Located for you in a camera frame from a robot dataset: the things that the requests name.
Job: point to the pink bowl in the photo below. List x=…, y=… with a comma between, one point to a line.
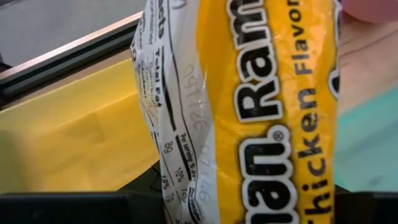
x=370, y=9

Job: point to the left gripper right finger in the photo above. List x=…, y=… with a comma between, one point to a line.
x=370, y=208

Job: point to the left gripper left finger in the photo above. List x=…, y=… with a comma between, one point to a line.
x=62, y=208

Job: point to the yellow plastic bin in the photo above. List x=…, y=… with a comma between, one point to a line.
x=68, y=133

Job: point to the orange yellow ramen pack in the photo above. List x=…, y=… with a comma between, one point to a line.
x=236, y=109

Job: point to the black aluminium table frame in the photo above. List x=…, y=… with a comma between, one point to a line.
x=62, y=59

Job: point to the teal plastic bin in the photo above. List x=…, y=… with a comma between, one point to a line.
x=367, y=146

